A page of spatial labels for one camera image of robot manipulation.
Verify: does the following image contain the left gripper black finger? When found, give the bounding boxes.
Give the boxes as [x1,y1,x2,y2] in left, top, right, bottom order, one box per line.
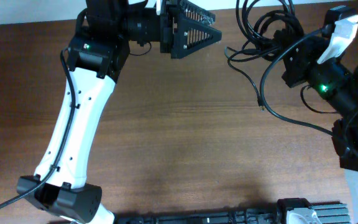
[172,14,222,58]
[178,0,216,25]

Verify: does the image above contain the thick black USB cable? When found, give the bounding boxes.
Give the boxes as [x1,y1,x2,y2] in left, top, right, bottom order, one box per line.
[234,0,306,62]

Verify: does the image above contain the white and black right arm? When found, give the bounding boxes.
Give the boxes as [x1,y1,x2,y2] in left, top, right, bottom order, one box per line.
[282,36,358,222]

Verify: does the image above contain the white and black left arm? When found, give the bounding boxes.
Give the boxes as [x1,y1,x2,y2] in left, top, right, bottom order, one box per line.
[17,1,222,223]

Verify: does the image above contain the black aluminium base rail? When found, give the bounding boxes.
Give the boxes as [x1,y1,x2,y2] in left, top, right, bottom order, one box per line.
[114,198,351,224]

